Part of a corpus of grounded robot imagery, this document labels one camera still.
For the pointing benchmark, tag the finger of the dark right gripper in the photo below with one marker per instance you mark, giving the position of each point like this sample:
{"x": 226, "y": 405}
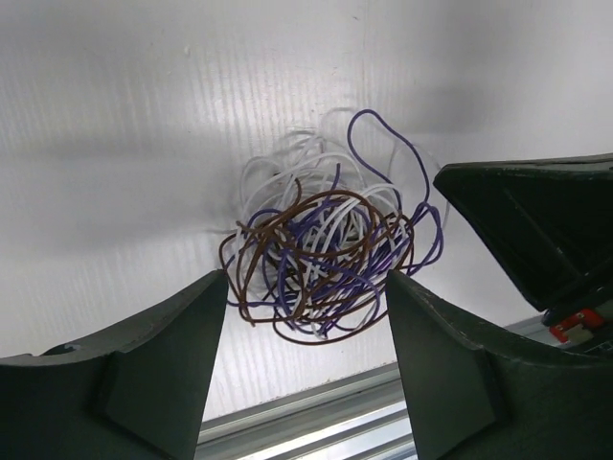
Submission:
{"x": 547, "y": 222}

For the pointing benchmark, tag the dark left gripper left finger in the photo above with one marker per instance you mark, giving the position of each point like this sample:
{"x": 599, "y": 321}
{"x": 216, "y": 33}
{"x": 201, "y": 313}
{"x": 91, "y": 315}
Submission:
{"x": 134, "y": 390}

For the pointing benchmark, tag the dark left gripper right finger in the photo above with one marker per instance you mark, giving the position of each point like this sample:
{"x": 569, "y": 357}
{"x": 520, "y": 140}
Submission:
{"x": 474, "y": 390}

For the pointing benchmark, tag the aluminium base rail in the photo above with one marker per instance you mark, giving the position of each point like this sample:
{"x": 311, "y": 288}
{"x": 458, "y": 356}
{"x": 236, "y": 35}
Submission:
{"x": 293, "y": 429}

